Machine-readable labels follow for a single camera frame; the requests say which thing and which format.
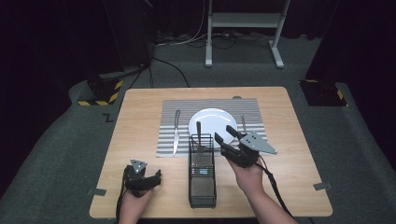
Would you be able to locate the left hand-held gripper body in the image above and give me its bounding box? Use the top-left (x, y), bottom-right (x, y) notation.
top-left (123, 159), bottom-right (150, 198)

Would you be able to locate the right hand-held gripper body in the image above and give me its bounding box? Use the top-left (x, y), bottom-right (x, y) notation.
top-left (219, 132), bottom-right (278, 169)

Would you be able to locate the dark-handled utensil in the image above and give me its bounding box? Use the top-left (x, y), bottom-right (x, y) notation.
top-left (195, 120), bottom-right (205, 155)

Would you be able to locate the black wire cutlery basket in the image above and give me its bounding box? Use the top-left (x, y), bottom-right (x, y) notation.
top-left (188, 133), bottom-right (218, 209)

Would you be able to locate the person's left hand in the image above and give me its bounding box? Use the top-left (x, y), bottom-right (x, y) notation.
top-left (120, 186), bottom-right (155, 217)

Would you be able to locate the person's right hand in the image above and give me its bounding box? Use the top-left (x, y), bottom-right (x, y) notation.
top-left (227, 156), bottom-right (267, 198)

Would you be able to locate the white round plate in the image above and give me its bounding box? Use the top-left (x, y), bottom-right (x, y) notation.
top-left (188, 107), bottom-right (239, 149)

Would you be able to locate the grey tape piece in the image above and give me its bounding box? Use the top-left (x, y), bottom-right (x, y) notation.
top-left (87, 188), bottom-right (107, 197)
top-left (312, 181), bottom-right (333, 191)

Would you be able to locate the silver table knife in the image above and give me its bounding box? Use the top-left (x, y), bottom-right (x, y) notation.
top-left (172, 109), bottom-right (182, 157)

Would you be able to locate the striped woven placemat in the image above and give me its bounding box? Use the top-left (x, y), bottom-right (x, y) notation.
top-left (155, 98), bottom-right (268, 158)

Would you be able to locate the black yellow striped block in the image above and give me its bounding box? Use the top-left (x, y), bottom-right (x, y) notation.
top-left (77, 76), bottom-right (125, 107)
top-left (299, 78), bottom-right (349, 107)

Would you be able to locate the white metal stand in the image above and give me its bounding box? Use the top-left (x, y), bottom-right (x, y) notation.
top-left (204, 0), bottom-right (292, 70)

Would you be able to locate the black cabinet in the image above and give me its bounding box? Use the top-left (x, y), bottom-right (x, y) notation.
top-left (103, 0), bottom-right (157, 73)

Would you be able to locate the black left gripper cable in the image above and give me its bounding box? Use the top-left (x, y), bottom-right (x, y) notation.
top-left (115, 167), bottom-right (129, 224)

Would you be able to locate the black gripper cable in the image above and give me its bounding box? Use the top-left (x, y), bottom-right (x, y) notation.
top-left (257, 154), bottom-right (316, 224)
top-left (115, 167), bottom-right (129, 224)

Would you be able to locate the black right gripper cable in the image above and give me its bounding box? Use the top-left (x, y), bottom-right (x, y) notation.
top-left (257, 154), bottom-right (316, 224)

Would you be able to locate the black floor cable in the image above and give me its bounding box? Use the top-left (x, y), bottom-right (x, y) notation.
top-left (151, 56), bottom-right (191, 89)

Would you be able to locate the white floor cable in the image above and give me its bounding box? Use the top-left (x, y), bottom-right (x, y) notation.
top-left (154, 0), bottom-right (209, 49)

